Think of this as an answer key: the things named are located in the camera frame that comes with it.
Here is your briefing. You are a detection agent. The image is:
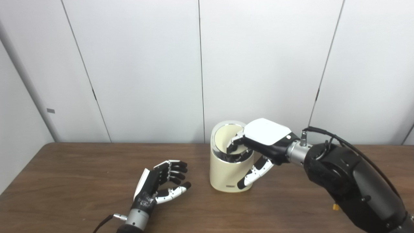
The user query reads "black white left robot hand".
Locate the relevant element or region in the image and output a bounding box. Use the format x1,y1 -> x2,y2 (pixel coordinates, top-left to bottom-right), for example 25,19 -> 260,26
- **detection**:
131,160 -> 191,214

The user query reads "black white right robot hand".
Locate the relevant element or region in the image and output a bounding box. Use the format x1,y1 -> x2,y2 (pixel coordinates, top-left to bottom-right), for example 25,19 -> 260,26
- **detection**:
226,118 -> 301,190

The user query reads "cream round bin lid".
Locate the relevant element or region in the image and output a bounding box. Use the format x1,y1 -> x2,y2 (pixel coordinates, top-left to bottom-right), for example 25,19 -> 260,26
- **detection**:
215,125 -> 249,153

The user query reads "black bin liner bag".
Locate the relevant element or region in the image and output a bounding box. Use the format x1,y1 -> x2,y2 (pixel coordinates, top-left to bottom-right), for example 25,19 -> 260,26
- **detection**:
212,147 -> 254,164

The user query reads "cream-colored bin body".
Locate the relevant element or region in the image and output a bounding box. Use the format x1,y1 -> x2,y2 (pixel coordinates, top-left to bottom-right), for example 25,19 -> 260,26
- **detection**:
210,121 -> 256,193

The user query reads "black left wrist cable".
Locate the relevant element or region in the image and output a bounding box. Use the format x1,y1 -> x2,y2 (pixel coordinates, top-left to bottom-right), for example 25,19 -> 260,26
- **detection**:
93,214 -> 128,233

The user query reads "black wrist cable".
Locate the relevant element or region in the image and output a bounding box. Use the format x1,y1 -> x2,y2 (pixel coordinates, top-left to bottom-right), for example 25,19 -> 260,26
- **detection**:
93,214 -> 128,233
301,126 -> 401,198

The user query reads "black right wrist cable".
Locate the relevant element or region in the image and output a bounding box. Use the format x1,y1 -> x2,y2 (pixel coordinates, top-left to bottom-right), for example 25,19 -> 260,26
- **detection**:
301,126 -> 401,198

